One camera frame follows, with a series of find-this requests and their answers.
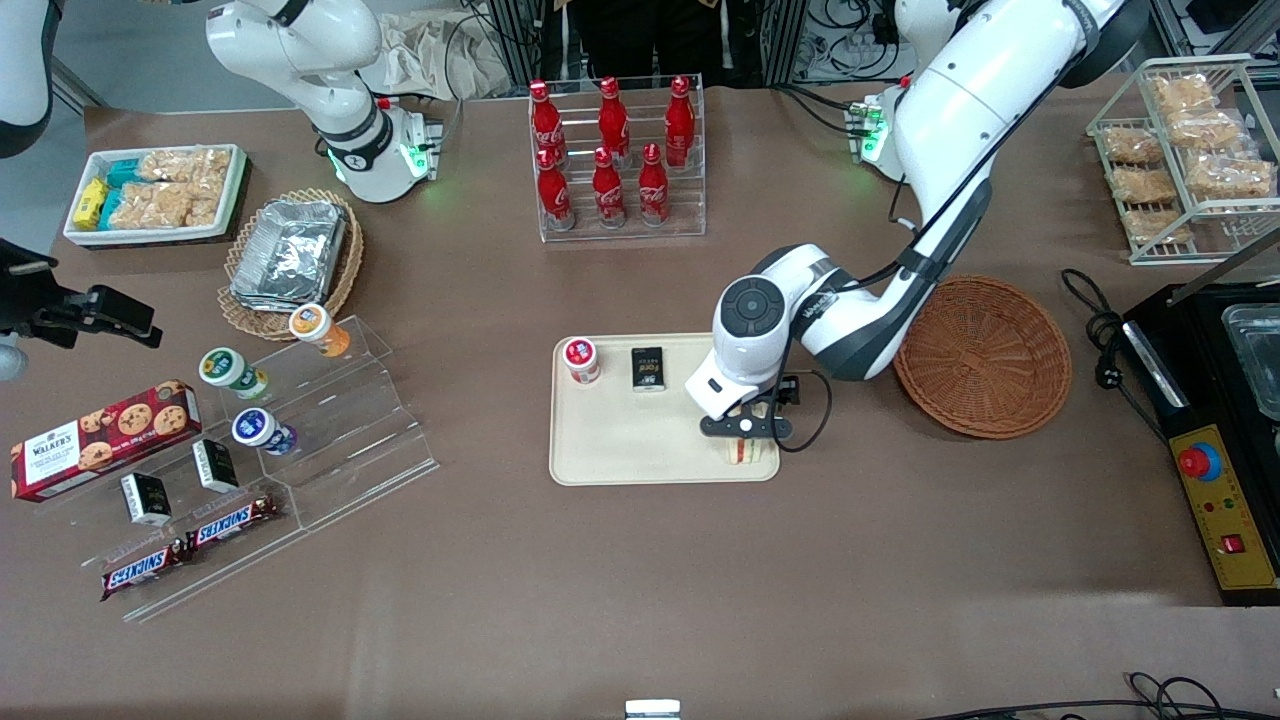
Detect orange lid yogurt cup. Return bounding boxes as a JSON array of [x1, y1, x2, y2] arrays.
[[288, 302, 353, 360]]

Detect clear bag of pastry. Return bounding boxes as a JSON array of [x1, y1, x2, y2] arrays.
[[1099, 124, 1168, 167], [1109, 164, 1178, 207], [1123, 207, 1193, 247], [1164, 108, 1249, 153], [1183, 153, 1278, 203], [1149, 74, 1218, 117]]

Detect dark brown wicker basket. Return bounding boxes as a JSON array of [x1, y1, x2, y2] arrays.
[[889, 275, 1074, 441]]

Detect yellow emergency stop box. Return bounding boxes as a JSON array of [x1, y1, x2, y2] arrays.
[[1169, 424, 1280, 594]]

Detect black floor cables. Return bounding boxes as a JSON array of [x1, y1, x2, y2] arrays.
[[918, 671, 1280, 720]]

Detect clear acrylic bottle rack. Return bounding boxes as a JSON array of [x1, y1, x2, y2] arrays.
[[527, 74, 708, 245]]

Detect white wire shelf rack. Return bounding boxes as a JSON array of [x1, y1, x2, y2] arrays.
[[1086, 54, 1280, 267]]

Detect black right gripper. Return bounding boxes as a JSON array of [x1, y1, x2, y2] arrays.
[[0, 239, 163, 350]]

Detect person in dark clothing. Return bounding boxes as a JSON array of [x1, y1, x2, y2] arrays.
[[563, 0, 773, 89]]

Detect white rectangular snack bin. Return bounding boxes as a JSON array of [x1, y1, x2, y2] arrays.
[[62, 144, 250, 249]]

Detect Snickers chocolate bar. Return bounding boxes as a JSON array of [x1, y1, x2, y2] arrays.
[[99, 539, 192, 603], [184, 494, 282, 554]]

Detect clear acrylic stepped stand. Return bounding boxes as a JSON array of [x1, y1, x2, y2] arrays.
[[35, 314, 442, 624]]

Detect clear bag of crackers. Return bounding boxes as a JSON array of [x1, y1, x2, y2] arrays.
[[134, 147, 233, 188], [107, 181, 219, 230]]

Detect green lid yogurt cup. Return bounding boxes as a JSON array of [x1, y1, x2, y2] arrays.
[[197, 346, 270, 402]]

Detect red lid yogurt cup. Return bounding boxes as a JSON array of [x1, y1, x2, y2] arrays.
[[562, 337, 603, 387]]

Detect red Walkers cookie box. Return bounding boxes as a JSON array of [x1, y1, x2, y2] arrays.
[[9, 379, 204, 504]]

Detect light tan wicker basket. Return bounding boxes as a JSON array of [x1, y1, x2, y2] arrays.
[[217, 187, 366, 343]]

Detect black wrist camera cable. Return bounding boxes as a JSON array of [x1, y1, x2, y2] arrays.
[[780, 368, 835, 455]]

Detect yellow snack packet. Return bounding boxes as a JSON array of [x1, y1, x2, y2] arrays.
[[71, 177, 110, 231]]

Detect black power cable with plug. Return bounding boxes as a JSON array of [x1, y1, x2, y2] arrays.
[[1059, 267, 1172, 443]]

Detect beige plastic tray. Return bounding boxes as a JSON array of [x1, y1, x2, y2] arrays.
[[548, 331, 781, 487]]

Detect stack of foil containers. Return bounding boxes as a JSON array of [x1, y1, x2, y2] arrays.
[[229, 199, 348, 313]]

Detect red cola bottle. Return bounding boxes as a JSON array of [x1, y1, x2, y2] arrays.
[[637, 143, 672, 228], [664, 75, 697, 170], [536, 148, 577, 233], [528, 80, 567, 167], [591, 147, 627, 230], [597, 76, 632, 167]]

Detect clear glass pan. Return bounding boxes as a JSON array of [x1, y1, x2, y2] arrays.
[[1221, 304, 1280, 422]]

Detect blue lid yogurt cup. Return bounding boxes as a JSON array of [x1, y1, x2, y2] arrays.
[[231, 407, 299, 458]]

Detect black countertop appliance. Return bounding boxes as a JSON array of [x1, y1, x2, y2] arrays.
[[1124, 282, 1280, 607]]

